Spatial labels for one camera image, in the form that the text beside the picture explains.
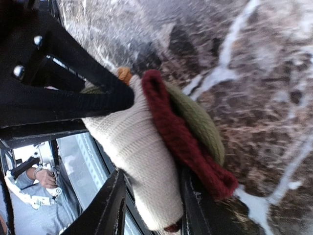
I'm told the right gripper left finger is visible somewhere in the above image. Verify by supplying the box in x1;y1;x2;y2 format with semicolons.
63;169;126;235

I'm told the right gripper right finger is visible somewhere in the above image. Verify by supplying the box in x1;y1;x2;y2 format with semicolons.
180;168;242;235

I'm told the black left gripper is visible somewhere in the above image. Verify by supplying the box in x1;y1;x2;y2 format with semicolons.
0;0;134;127

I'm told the beige sock with olive toe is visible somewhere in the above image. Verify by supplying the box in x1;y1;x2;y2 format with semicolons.
80;67;239;233

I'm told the operator bare hand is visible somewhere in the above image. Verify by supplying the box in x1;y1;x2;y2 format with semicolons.
34;169;57;189

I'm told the operator in blue shirt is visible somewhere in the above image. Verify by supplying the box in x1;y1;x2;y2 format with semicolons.
10;167;83;235

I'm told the white slotted cable duct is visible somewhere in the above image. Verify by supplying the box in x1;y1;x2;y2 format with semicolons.
75;133;108;189

